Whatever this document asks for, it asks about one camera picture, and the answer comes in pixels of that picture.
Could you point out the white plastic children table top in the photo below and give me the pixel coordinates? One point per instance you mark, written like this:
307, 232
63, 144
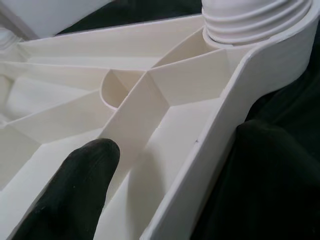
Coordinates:
75, 112

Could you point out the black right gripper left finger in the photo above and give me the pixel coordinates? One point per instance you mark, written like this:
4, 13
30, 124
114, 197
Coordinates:
70, 195

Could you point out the black table cloth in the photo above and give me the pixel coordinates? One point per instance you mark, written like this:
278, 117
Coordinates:
287, 87

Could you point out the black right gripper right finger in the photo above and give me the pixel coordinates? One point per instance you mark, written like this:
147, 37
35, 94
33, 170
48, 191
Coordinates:
270, 187

